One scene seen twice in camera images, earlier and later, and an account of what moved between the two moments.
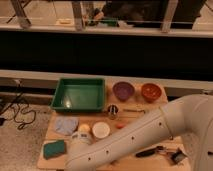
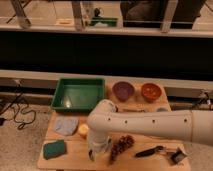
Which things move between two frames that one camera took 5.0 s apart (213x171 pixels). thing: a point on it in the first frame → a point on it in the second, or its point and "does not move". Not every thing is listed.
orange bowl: [151, 92] does not move
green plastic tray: [80, 95] does not move
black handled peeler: [149, 152] does not move
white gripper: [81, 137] → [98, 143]
